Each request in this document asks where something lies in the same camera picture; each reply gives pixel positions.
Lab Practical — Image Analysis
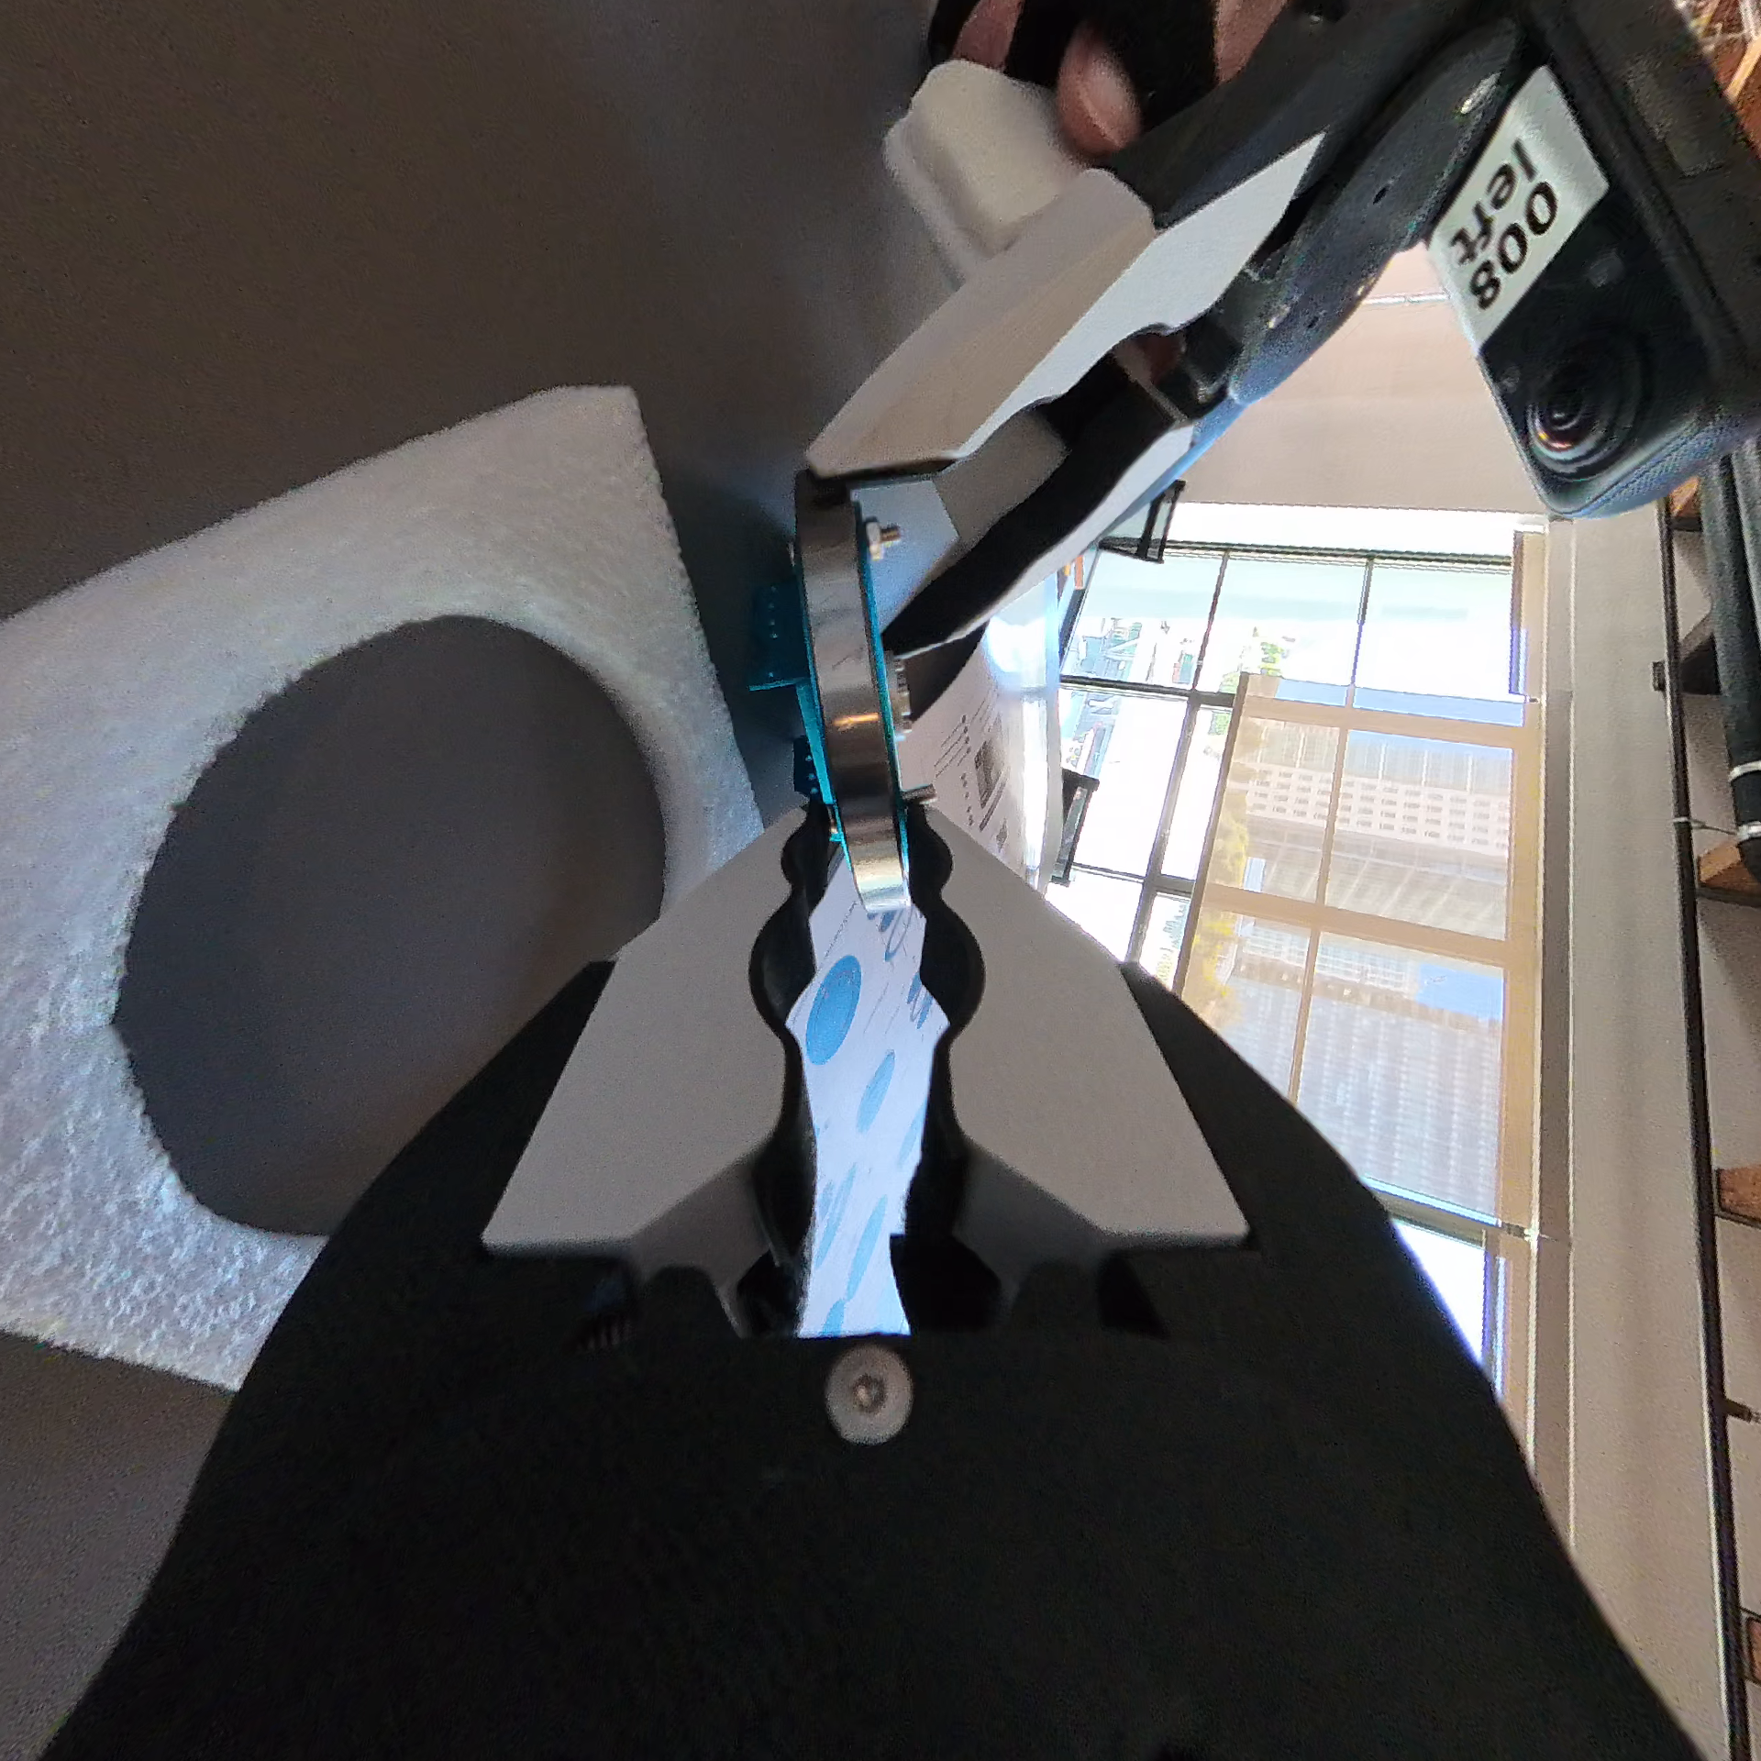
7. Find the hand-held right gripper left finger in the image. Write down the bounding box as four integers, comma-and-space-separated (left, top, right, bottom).
482, 810, 835, 1340

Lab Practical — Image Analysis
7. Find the assembly sheet with blue circles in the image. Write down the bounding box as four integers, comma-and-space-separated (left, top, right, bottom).
784, 880, 965, 1340

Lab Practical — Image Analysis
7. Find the blue round turntable disc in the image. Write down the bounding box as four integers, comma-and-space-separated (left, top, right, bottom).
748, 496, 937, 917

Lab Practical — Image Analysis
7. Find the white foam pad with hole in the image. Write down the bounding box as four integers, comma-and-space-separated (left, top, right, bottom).
0, 389, 764, 1393

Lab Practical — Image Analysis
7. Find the large window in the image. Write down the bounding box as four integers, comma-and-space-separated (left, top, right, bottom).
1058, 501, 1542, 1393

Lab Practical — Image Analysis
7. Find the black rolled tube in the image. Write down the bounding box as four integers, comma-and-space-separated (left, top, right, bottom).
1697, 440, 1761, 862

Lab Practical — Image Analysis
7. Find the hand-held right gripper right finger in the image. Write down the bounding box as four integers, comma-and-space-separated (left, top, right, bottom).
891, 810, 1256, 1333

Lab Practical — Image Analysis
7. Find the manual sheet with board pictures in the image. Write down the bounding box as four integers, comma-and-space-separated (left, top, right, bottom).
901, 640, 1070, 895

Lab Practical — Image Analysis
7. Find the black metal shelf rack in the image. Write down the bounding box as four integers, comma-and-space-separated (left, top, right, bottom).
1650, 468, 1761, 1761

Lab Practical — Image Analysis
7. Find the person's left hand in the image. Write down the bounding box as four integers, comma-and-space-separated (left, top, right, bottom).
935, 0, 1146, 157

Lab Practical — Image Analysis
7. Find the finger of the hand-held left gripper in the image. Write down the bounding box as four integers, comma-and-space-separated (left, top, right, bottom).
800, 134, 1324, 484
844, 330, 1206, 661

